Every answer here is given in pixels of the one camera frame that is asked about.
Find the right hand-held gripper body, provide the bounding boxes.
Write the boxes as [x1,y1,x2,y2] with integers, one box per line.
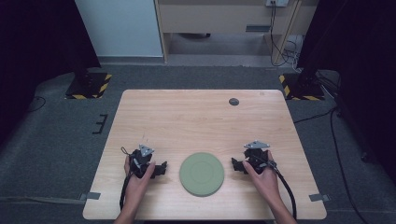
[243,140,277,175]

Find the thin black floor cable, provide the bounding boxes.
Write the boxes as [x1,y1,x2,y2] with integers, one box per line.
[21,95,47,115]

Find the grey desk label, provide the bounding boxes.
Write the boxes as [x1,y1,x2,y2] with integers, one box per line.
[245,24,272,33]

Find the person's right hand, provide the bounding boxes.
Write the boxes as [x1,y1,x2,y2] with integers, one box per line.
[242,149,282,203]

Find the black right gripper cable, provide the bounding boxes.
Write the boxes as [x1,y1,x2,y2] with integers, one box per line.
[266,161,298,221]

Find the grey tape piece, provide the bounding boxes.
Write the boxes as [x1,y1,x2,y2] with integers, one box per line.
[79,191,102,202]
[308,193,332,203]

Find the white partition panel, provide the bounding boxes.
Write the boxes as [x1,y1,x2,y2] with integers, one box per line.
[74,0,164,58]

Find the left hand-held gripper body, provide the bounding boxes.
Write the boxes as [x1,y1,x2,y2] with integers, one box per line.
[129,144,156,179]

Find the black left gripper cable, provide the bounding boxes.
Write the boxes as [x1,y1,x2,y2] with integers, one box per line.
[119,146,134,212]

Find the black stand with striped base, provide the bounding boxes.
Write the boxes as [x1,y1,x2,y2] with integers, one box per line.
[64,59,113,101]
[277,0,353,102]

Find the black curtain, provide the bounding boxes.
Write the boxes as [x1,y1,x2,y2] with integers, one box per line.
[0,0,102,146]
[297,0,396,185]

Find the person's left hand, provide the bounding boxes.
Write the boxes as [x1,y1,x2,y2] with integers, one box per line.
[123,155,157,202]

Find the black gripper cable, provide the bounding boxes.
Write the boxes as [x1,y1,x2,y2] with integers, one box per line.
[266,161,298,221]
[119,146,134,212]

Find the bundle of floor cables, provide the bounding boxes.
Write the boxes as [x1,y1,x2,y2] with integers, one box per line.
[274,35,304,73]

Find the black hanging power cable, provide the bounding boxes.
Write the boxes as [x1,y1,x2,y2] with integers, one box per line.
[269,1,283,67]

